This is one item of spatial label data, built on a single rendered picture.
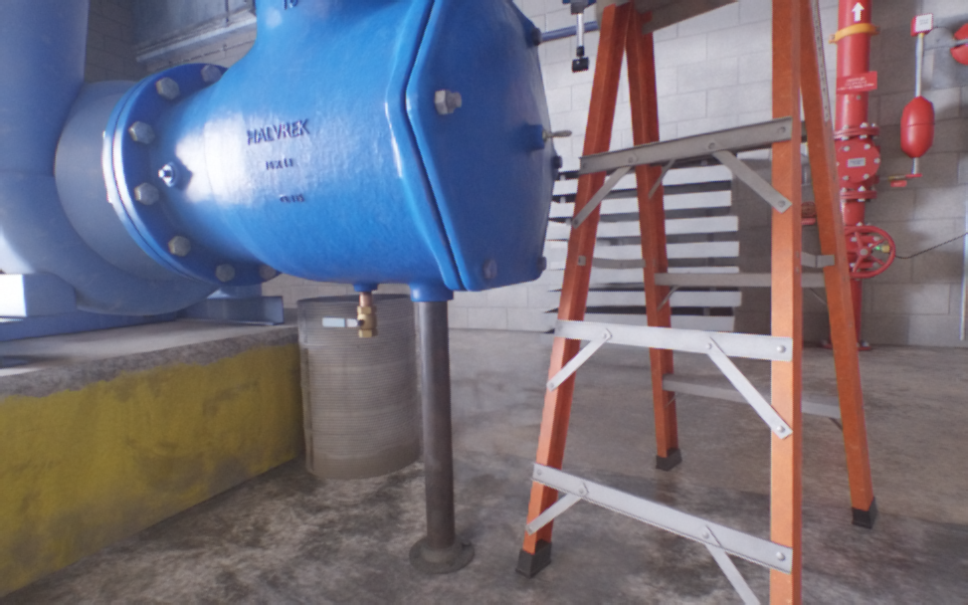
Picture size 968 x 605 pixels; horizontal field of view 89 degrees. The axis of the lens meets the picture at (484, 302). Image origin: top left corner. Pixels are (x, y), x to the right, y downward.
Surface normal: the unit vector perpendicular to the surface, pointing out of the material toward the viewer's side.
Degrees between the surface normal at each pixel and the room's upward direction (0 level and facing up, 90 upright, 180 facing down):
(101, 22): 90
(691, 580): 0
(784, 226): 79
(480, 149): 92
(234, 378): 90
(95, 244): 121
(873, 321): 90
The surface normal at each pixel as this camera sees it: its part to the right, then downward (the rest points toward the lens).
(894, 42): -0.43, 0.09
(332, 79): -0.42, -0.17
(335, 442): -0.17, 0.09
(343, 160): -0.41, 0.31
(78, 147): 0.24, -0.16
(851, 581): -0.03, -1.00
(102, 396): 0.90, 0.01
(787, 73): -0.69, -0.11
